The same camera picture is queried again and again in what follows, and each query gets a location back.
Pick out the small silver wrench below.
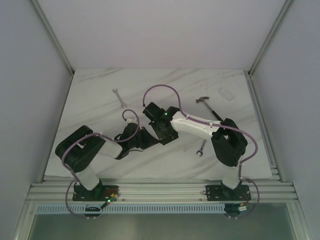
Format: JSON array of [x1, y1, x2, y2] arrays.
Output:
[[112, 88, 127, 108]]

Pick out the slotted cable duct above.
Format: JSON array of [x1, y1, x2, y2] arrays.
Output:
[[35, 203, 226, 215]]

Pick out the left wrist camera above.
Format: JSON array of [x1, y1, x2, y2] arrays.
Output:
[[125, 118, 138, 124]]

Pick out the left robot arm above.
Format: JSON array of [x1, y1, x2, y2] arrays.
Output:
[[55, 122, 160, 201]]

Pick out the clear plastic fuse box cover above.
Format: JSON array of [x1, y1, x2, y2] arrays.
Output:
[[218, 87, 235, 102]]

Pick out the silver combination wrench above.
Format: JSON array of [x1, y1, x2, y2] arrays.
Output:
[[196, 139, 207, 157]]

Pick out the aluminium frame post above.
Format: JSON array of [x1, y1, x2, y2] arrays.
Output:
[[31, 0, 75, 76], [247, 0, 295, 76]]

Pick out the right aluminium frame post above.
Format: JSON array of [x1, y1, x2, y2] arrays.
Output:
[[247, 0, 295, 76]]

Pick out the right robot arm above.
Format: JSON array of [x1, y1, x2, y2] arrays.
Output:
[[142, 102, 248, 200]]

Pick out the black fuse box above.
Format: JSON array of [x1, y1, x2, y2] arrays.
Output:
[[157, 130, 179, 146]]

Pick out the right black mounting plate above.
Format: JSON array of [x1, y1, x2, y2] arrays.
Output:
[[203, 183, 252, 202]]

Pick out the black mounting plate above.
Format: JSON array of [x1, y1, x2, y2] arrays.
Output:
[[203, 183, 252, 202], [72, 185, 119, 202]]

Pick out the black handled claw hammer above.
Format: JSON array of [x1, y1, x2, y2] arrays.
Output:
[[195, 96, 223, 122]]

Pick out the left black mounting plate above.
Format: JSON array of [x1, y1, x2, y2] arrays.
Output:
[[72, 185, 119, 202]]

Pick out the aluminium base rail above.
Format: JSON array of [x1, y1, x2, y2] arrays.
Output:
[[26, 177, 299, 204]]

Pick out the left aluminium frame post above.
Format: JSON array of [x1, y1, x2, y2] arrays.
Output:
[[31, 0, 75, 76]]

